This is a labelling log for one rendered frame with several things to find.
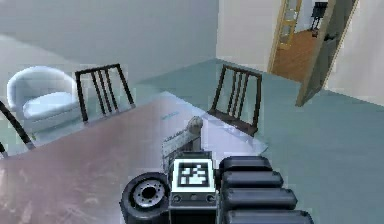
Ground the white round armchair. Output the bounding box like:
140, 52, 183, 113
6, 65, 83, 135

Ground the black door handle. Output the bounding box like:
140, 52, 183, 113
322, 32, 338, 43

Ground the brown dining table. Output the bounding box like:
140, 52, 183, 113
0, 91, 270, 224

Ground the black slatted dining chair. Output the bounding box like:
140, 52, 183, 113
74, 63, 137, 125
0, 100, 37, 160

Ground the black side table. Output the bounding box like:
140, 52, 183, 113
310, 1, 330, 38

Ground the wooden glazed room door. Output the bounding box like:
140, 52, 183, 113
277, 0, 304, 52

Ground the dark brown slatted dining chair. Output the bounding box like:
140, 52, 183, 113
206, 63, 264, 137

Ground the grey room door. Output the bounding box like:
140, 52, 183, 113
295, 0, 360, 108

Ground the grey round-topped object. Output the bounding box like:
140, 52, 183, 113
161, 115, 205, 168

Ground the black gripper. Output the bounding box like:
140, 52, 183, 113
119, 171, 172, 224

